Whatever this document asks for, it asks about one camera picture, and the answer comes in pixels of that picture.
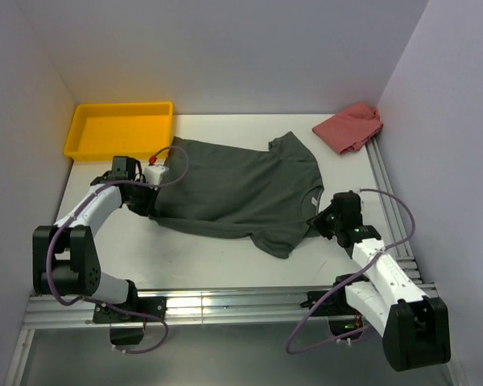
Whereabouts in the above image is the yellow plastic tray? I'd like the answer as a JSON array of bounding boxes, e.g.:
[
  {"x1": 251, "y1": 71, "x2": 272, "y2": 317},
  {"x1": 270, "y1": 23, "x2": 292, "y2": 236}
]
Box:
[{"x1": 63, "y1": 101, "x2": 174, "y2": 162}]

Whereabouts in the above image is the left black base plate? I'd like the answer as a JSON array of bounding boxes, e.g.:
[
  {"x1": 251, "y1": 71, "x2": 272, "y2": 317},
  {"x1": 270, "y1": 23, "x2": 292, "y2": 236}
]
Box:
[{"x1": 93, "y1": 296, "x2": 167, "y2": 324}]

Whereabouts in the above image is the front aluminium rail frame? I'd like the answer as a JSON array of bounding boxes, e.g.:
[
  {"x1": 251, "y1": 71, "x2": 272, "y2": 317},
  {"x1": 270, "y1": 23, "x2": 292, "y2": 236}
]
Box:
[{"x1": 3, "y1": 283, "x2": 468, "y2": 386}]

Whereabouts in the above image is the dark green t-shirt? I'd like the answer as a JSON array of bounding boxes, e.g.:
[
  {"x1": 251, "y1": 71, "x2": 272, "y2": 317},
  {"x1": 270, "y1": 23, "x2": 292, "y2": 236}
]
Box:
[{"x1": 150, "y1": 132, "x2": 324, "y2": 259}]

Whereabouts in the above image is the right side aluminium rail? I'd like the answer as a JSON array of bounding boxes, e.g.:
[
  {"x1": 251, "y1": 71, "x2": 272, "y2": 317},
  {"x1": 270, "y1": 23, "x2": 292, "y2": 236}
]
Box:
[{"x1": 365, "y1": 139, "x2": 423, "y2": 284}]

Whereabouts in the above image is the folded pink t-shirt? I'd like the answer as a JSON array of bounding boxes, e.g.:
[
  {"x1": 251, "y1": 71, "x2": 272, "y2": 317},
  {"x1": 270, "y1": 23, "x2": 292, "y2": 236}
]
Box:
[{"x1": 312, "y1": 102, "x2": 383, "y2": 154}]

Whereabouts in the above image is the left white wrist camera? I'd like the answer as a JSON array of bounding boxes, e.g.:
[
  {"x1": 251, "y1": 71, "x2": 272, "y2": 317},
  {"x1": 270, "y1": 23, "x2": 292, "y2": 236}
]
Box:
[{"x1": 142, "y1": 164, "x2": 169, "y2": 186}]

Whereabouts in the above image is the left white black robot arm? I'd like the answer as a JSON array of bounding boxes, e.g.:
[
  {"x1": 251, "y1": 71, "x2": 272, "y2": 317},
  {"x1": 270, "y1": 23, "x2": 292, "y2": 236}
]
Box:
[{"x1": 32, "y1": 156, "x2": 168, "y2": 321}]

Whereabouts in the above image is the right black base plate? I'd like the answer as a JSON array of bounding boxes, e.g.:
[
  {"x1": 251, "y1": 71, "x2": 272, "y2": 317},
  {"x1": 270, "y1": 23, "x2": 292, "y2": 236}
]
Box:
[{"x1": 299, "y1": 289, "x2": 357, "y2": 317}]

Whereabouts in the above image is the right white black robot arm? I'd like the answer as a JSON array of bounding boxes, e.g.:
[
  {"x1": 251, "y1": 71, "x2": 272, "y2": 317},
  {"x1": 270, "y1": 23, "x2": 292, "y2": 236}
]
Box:
[{"x1": 310, "y1": 191, "x2": 451, "y2": 372}]

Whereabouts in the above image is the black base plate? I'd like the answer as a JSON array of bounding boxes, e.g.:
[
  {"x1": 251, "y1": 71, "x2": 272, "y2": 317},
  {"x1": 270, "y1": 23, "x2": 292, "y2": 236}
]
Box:
[
  {"x1": 299, "y1": 289, "x2": 357, "y2": 317},
  {"x1": 93, "y1": 296, "x2": 167, "y2": 324}
]

